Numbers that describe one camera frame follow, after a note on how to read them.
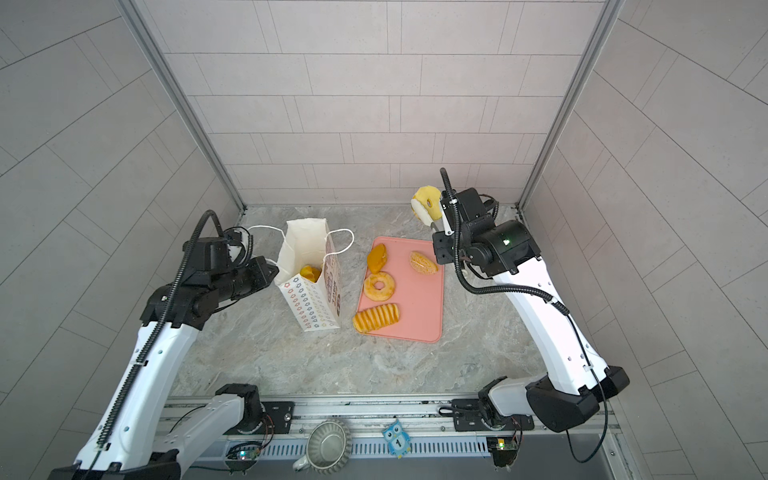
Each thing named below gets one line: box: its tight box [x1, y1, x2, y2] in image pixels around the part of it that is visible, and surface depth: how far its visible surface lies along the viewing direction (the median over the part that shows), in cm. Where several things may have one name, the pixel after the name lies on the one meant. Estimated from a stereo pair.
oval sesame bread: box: [409, 251, 438, 275], surface depth 96 cm
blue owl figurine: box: [382, 418, 411, 459], surface depth 69 cm
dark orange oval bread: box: [367, 243, 387, 274], surface depth 98 cm
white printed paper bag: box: [274, 218, 341, 332], surface depth 80 cm
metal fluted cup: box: [306, 419, 353, 475], surface depth 69 cm
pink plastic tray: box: [358, 263, 445, 343], surface depth 92 cm
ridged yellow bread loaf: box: [352, 303, 400, 334], surface depth 86 cm
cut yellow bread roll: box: [412, 185, 442, 221], surface depth 73 cm
